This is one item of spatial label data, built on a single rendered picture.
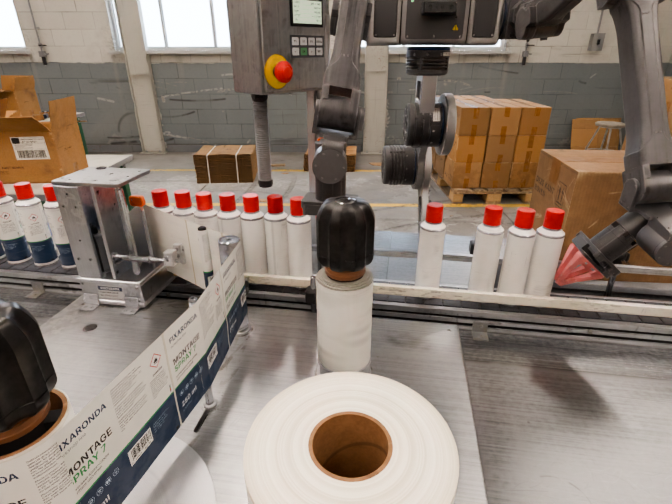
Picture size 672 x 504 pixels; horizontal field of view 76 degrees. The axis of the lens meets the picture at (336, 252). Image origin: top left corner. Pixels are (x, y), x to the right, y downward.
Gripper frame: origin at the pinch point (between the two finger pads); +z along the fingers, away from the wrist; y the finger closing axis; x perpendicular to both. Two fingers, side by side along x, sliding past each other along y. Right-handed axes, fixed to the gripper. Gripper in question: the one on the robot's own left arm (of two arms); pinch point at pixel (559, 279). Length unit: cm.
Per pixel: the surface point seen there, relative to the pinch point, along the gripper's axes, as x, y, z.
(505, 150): 76, -339, -1
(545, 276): -3.7, 2.1, 1.2
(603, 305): 7.6, 4.1, -2.7
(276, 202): -53, 1, 28
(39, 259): -88, 3, 80
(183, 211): -67, 2, 43
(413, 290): -20.3, 4.2, 21.1
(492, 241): -16.6, 2.0, 3.2
